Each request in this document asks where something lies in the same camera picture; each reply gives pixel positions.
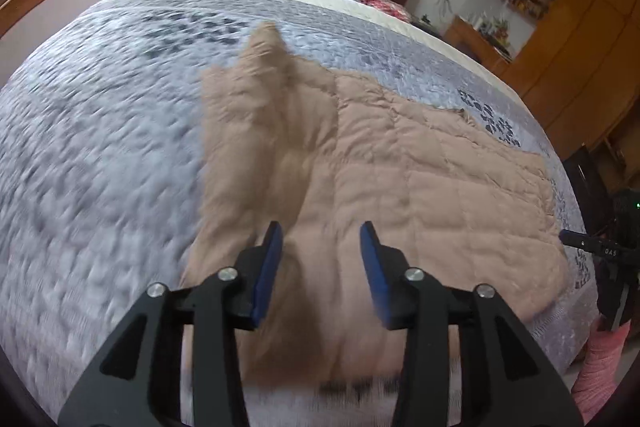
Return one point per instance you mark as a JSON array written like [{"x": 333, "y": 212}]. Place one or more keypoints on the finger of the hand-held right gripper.
[{"x": 577, "y": 239}]

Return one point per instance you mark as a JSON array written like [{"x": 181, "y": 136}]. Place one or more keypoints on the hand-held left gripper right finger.
[{"x": 376, "y": 272}]

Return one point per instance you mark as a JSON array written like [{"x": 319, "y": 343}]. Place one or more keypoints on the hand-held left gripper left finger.
[{"x": 267, "y": 267}]

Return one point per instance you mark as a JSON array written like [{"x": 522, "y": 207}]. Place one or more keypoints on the beige quilted jacket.
[{"x": 360, "y": 167}]

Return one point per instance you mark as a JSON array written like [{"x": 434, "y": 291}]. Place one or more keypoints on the person's right forearm pink sleeve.
[{"x": 600, "y": 367}]

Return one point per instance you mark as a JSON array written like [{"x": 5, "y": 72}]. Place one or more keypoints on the black chair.
[{"x": 590, "y": 192}]

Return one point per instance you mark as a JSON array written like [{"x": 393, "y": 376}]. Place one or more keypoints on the wooden wardrobe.
[{"x": 585, "y": 37}]

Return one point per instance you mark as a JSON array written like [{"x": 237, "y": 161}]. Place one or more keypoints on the grey quilted bedspread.
[{"x": 90, "y": 157}]

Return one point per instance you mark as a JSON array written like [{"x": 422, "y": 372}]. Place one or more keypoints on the wooden desk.
[{"x": 475, "y": 49}]

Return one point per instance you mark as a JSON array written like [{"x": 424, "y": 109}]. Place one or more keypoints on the desk clutter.
[{"x": 495, "y": 32}]

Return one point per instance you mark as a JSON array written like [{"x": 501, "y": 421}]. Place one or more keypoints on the dark nightstand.
[{"x": 427, "y": 27}]

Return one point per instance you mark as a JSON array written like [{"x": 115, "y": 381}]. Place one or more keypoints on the red plaid cloth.
[{"x": 380, "y": 2}]

